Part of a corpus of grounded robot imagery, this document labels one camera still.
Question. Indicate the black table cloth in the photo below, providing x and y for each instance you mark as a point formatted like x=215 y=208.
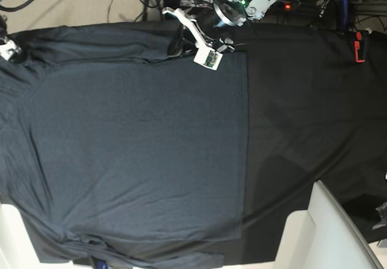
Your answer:
x=314 y=114

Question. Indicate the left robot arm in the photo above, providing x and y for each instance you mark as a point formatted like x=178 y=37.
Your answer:
x=207 y=27

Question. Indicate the white chair right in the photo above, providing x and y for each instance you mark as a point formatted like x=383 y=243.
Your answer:
x=323 y=236

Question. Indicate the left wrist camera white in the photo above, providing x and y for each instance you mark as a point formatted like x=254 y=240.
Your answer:
x=208 y=58

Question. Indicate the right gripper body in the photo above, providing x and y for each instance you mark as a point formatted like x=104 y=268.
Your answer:
x=9 y=49

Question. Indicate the red black clamp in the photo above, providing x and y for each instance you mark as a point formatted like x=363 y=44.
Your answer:
x=361 y=46

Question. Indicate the dark grey T-shirt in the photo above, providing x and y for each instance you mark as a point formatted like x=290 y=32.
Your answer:
x=108 y=144

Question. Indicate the blue clamp bottom edge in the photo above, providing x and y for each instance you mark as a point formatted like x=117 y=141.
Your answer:
x=97 y=263

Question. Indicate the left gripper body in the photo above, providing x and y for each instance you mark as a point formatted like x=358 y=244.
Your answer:
x=189 y=22

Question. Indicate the blue handled clamp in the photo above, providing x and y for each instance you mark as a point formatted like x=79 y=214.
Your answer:
x=342 y=15

